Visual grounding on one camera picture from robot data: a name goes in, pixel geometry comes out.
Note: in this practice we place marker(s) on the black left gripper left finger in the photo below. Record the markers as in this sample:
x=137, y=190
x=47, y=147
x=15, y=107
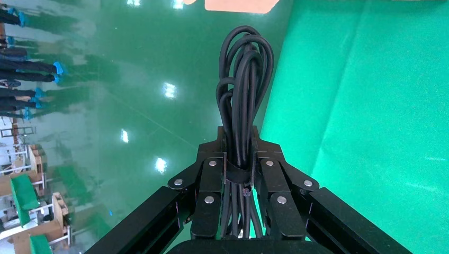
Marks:
x=207, y=210

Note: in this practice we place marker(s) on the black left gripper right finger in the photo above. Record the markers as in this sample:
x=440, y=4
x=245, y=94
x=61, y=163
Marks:
x=284, y=214

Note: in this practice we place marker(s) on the open brown cardboard box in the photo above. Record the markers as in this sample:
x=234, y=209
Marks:
x=238, y=5

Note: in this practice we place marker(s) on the person in dark trousers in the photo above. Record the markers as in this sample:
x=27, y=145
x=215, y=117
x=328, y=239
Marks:
x=10, y=17
x=17, y=100
x=28, y=70

